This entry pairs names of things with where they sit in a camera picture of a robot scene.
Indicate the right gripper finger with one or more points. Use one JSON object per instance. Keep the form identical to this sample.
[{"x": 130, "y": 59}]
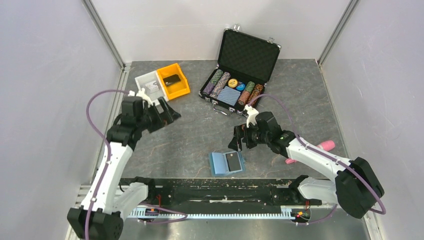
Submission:
[
  {"x": 239, "y": 131},
  {"x": 236, "y": 143}
]

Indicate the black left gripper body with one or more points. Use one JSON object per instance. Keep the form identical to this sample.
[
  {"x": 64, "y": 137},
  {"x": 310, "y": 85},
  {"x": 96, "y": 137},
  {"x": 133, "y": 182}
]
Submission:
[{"x": 153, "y": 118}]

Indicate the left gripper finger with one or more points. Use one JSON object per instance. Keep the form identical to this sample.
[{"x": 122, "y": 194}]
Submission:
[
  {"x": 168, "y": 120},
  {"x": 167, "y": 110}
]

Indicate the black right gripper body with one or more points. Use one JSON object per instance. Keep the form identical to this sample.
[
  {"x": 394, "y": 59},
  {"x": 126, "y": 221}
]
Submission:
[{"x": 254, "y": 136}]

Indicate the blue card holder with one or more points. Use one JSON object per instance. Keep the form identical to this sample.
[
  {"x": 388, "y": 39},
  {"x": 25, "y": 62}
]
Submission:
[{"x": 219, "y": 166}]

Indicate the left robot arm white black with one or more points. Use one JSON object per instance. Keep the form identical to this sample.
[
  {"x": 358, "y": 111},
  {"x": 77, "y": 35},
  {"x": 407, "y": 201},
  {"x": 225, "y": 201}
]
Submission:
[{"x": 101, "y": 214}]

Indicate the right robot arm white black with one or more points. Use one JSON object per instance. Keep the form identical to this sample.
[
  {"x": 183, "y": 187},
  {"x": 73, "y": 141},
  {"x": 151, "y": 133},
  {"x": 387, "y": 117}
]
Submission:
[{"x": 350, "y": 184}]

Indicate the silver card in white bin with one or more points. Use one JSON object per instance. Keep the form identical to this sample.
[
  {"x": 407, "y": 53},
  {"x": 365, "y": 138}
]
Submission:
[{"x": 152, "y": 87}]

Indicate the black card in yellow bin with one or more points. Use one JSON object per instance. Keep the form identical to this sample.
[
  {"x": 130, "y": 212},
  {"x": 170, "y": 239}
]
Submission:
[{"x": 171, "y": 80}]

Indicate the blue playing card deck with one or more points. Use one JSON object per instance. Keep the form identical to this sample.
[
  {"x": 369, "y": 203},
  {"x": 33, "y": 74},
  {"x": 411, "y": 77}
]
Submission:
[{"x": 229, "y": 95}]

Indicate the yellow plastic bin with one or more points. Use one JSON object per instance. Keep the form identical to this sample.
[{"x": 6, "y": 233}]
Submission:
[{"x": 177, "y": 90}]

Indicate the red poker chip stack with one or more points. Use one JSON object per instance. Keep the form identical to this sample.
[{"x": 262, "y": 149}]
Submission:
[{"x": 243, "y": 98}]

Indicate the white plastic bin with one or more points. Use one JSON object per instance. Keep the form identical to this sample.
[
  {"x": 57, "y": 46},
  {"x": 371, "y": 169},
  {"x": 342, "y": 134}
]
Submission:
[{"x": 150, "y": 76}]

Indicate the blue round chip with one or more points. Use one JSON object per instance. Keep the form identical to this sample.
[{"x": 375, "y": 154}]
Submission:
[{"x": 240, "y": 86}]

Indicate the brown orange chip stack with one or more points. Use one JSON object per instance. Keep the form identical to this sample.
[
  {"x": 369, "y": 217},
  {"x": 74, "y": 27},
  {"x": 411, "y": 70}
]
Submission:
[{"x": 257, "y": 90}]

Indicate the purple poker chip stack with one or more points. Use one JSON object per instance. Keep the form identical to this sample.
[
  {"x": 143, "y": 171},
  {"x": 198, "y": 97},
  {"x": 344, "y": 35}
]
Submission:
[{"x": 208, "y": 89}]

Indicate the green red chip stack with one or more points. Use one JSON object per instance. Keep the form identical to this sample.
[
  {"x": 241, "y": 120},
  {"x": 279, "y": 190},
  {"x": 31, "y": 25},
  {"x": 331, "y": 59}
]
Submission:
[{"x": 249, "y": 87}]

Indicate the yellow dealer button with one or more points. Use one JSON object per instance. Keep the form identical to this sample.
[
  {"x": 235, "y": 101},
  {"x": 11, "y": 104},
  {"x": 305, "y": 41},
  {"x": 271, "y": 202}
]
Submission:
[{"x": 233, "y": 83}]

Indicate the pink grey chip stack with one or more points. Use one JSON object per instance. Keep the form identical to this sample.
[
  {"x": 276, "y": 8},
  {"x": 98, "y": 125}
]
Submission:
[{"x": 220, "y": 85}]

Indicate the green poker chip stack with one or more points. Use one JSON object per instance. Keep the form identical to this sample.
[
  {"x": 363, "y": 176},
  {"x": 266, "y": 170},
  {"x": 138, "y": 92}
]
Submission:
[{"x": 216, "y": 77}]

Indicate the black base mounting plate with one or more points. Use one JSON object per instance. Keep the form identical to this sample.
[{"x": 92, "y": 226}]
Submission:
[{"x": 222, "y": 195}]

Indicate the black poker chip case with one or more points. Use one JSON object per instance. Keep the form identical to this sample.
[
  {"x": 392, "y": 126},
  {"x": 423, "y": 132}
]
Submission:
[{"x": 248, "y": 59}]

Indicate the pink cylindrical tube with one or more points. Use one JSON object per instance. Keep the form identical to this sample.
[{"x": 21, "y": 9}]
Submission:
[{"x": 327, "y": 145}]

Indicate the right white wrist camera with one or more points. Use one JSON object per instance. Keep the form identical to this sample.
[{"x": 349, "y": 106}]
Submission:
[{"x": 251, "y": 116}]

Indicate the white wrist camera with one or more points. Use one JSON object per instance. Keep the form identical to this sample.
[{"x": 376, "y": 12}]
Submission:
[
  {"x": 251, "y": 116},
  {"x": 142, "y": 94}
]

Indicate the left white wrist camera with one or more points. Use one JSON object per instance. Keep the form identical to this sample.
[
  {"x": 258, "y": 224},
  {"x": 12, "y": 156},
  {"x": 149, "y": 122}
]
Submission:
[{"x": 142, "y": 94}]

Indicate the white slotted cable duct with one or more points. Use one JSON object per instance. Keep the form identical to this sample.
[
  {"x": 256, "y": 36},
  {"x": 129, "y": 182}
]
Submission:
[{"x": 141, "y": 213}]

